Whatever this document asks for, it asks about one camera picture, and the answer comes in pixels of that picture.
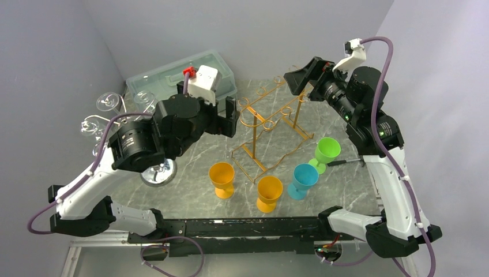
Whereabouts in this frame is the gold wire glass rack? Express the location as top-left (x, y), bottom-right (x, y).
top-left (231, 76), bottom-right (315, 183)

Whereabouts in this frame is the clear glass on stand middle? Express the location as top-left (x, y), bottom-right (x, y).
top-left (80, 115), bottom-right (109, 143)

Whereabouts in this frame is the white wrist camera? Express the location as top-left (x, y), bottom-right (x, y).
top-left (182, 65), bottom-right (221, 106)
top-left (333, 38), bottom-right (366, 73)

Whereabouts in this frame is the clear glass on stand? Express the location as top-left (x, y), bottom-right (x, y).
top-left (80, 115), bottom-right (109, 143)
top-left (96, 92), bottom-right (122, 113)

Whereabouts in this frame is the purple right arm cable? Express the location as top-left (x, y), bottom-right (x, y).
top-left (315, 36), bottom-right (437, 277)

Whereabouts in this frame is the orange wine glass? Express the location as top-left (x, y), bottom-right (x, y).
top-left (209, 162), bottom-right (235, 199)
top-left (256, 175), bottom-right (283, 213)

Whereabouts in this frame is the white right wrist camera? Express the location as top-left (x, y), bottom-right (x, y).
top-left (333, 38), bottom-right (366, 73)

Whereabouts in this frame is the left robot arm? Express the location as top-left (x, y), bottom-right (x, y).
top-left (50, 94), bottom-right (239, 242)

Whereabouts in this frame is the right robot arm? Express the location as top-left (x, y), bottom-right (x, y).
top-left (284, 57), bottom-right (442, 258)

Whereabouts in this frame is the orange wine glass front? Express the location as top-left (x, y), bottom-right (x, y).
top-left (256, 175), bottom-right (283, 213)

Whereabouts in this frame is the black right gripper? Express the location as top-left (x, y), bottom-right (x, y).
top-left (284, 55), bottom-right (359, 123)

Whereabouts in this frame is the silver spiral glass stand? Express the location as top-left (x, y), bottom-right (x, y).
top-left (82, 91), bottom-right (178, 188)

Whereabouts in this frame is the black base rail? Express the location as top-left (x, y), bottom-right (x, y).
top-left (127, 216), bottom-right (353, 257)

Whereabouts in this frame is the green wine glass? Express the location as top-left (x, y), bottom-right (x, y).
top-left (308, 137), bottom-right (341, 175)

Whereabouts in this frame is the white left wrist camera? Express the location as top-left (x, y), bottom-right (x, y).
top-left (182, 65), bottom-right (221, 106)

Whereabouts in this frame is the blue wine glass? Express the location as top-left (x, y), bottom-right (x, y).
top-left (287, 163), bottom-right (319, 200)

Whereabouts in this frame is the clear glass on stand upper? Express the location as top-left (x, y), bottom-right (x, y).
top-left (96, 92), bottom-right (122, 113)

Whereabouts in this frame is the black handled hammer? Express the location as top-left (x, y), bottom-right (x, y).
top-left (326, 158), bottom-right (364, 167)

